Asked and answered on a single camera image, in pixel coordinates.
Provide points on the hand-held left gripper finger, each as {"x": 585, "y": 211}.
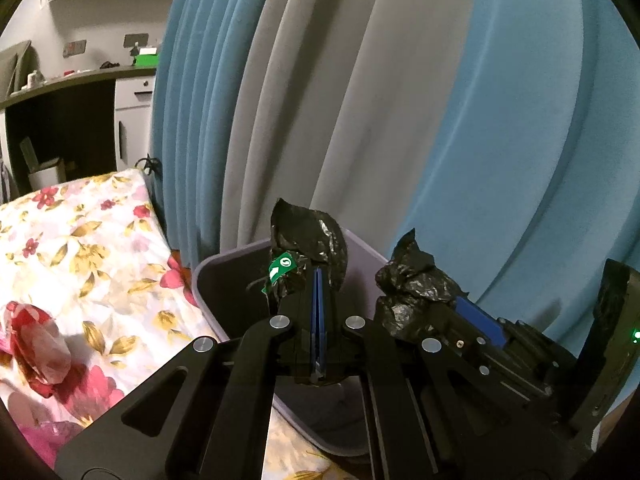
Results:
{"x": 314, "y": 320}
{"x": 323, "y": 320}

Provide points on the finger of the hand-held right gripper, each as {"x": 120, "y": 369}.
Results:
{"x": 480, "y": 316}

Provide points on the black plastic bag green label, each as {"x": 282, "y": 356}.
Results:
{"x": 305, "y": 240}

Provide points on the grey plastic bin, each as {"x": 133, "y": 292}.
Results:
{"x": 225, "y": 285}

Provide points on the wide blue curtain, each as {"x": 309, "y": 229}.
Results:
{"x": 540, "y": 135}

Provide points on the grey curtain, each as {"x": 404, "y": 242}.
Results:
{"x": 325, "y": 110}

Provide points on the floral bed sheet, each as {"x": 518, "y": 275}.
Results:
{"x": 100, "y": 260}

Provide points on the narrow blue curtain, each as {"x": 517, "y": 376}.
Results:
{"x": 200, "y": 110}

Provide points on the white drawer cabinet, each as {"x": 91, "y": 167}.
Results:
{"x": 131, "y": 125}

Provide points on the red and white plastic bag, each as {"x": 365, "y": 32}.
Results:
{"x": 37, "y": 345}

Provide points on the small white bin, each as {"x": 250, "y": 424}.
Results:
{"x": 47, "y": 175}

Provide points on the green box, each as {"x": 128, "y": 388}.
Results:
{"x": 146, "y": 59}

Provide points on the dark desk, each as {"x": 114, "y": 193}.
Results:
{"x": 65, "y": 125}

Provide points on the grey wall socket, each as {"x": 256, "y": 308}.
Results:
{"x": 136, "y": 40}

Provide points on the wall socket red switch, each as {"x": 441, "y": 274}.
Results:
{"x": 75, "y": 48}

